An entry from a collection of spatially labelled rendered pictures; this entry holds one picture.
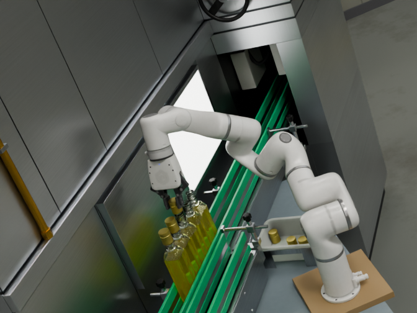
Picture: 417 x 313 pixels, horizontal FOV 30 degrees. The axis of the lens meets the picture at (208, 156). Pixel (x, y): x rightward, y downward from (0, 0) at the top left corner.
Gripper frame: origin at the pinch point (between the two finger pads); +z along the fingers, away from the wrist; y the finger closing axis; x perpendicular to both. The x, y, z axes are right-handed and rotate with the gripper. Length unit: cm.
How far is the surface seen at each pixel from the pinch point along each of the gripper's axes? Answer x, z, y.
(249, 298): 4.2, 36.5, 15.4
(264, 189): 60, 19, 5
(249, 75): 109, -17, -11
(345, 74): 149, -3, 20
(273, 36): 93, -33, 10
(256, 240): 20.7, 23.5, 15.2
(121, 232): -15.0, 3.0, -11.8
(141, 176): 5.2, -8.1, -12.2
